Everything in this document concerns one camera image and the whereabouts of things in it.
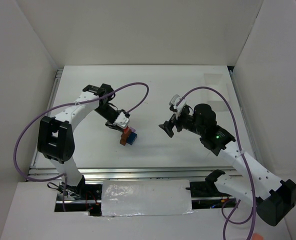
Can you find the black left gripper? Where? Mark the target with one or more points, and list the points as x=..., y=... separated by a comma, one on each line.
x=115, y=125

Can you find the aluminium frame rail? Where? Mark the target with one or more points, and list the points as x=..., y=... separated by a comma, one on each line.
x=146, y=90

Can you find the silver foil tape sheet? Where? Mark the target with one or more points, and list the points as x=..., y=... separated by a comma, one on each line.
x=146, y=198

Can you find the orange object at edge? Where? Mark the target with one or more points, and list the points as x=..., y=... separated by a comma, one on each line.
x=256, y=236

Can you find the brown arch wood block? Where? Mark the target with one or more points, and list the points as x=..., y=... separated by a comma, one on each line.
x=123, y=138

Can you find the orange-red wood cube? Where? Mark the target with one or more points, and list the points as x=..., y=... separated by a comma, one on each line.
x=126, y=130

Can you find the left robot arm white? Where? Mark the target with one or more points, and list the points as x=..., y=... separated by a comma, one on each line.
x=56, y=134

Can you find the blue notched wood block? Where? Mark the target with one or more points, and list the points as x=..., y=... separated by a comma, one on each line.
x=131, y=138

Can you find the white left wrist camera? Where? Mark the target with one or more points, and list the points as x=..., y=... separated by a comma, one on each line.
x=122, y=120

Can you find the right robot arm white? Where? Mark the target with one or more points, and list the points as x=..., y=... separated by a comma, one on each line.
x=272, y=196

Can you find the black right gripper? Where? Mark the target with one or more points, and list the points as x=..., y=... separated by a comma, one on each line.
x=175, y=123

